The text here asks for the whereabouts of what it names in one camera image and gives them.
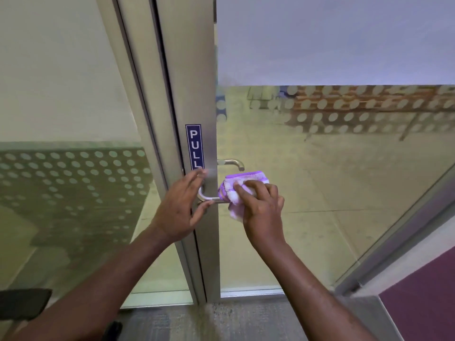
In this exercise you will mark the person's right hand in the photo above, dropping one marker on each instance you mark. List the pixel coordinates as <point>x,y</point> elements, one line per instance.
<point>263,216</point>

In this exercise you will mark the person's left hand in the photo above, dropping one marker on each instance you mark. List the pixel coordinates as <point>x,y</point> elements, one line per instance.
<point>176,209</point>

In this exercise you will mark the person's left thumb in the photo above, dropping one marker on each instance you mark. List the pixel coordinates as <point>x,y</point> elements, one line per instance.
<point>202,213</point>

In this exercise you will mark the person's right little finger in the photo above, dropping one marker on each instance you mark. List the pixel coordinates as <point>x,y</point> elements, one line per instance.
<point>281,205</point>

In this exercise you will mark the person's right middle finger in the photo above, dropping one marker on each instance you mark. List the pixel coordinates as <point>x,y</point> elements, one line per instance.
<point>258,187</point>

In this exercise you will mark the purple and white cleaning cloth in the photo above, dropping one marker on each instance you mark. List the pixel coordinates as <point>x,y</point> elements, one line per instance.
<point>241,177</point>

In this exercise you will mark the person's left forearm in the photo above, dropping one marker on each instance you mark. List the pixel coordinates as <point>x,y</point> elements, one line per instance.
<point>99,287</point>

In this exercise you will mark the person's right forearm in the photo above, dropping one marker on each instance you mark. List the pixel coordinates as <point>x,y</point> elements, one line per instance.
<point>305,294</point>

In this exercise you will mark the blue door sign sticker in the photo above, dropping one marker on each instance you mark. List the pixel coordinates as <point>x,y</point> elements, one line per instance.
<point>194,145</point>

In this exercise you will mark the glass door with metal stile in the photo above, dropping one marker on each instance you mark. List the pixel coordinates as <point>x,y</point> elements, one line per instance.
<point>192,67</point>

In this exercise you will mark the dotted frosted glass side panel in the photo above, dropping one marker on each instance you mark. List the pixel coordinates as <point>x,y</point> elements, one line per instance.
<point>53,102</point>

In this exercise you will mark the black chair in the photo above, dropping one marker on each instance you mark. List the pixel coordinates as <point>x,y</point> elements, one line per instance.
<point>21,303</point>

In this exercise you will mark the grey metal partition frame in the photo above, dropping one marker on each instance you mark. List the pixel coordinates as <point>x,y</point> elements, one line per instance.
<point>398,230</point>

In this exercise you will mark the grey metal door frame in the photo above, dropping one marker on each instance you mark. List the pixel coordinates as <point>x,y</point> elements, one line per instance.
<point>138,49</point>

